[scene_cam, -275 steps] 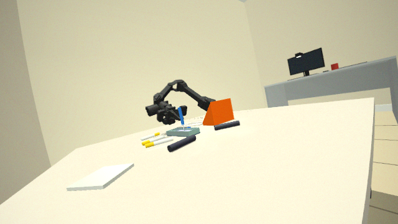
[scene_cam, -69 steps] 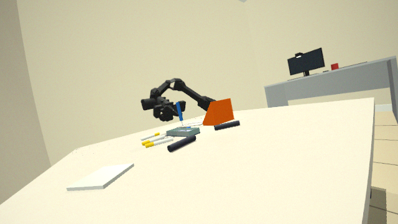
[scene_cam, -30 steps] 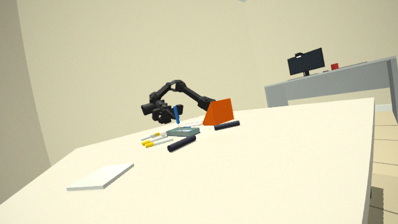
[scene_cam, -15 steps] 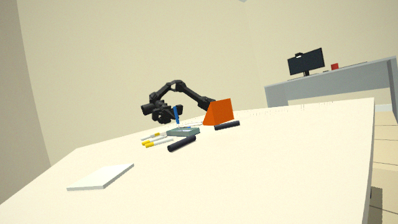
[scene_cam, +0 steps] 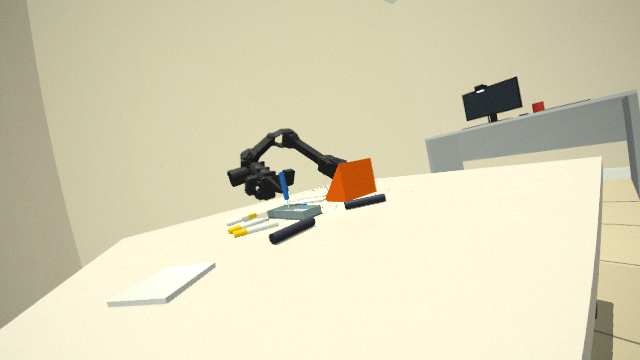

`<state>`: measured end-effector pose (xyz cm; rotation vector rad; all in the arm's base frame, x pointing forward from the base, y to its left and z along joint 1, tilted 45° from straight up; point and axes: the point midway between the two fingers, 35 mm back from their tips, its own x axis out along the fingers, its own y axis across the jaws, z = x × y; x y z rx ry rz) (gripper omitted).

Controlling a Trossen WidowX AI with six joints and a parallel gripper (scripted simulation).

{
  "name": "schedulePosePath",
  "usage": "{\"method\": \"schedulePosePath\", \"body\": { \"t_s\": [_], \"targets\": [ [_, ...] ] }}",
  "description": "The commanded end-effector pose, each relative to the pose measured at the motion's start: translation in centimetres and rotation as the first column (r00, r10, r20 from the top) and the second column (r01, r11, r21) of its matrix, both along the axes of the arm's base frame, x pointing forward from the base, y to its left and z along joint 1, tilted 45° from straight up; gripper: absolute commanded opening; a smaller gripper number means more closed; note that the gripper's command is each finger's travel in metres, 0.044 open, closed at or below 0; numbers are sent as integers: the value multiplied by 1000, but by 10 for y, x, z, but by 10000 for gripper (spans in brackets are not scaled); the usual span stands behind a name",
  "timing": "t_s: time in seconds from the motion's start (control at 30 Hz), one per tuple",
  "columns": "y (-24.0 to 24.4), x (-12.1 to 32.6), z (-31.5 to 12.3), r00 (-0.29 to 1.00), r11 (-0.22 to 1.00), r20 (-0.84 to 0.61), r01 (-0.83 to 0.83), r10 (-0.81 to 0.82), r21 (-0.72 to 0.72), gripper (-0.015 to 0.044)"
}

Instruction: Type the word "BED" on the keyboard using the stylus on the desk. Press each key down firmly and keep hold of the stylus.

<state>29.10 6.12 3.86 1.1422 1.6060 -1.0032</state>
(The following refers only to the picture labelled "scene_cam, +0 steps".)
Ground white flat rectangular slab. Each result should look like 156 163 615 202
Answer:
106 262 217 307

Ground blue stylus with grey tip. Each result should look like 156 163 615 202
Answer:
279 172 289 208

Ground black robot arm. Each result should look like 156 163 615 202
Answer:
227 128 347 201

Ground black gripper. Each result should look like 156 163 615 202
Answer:
245 166 295 196

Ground keyboard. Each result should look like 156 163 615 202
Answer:
266 205 322 220

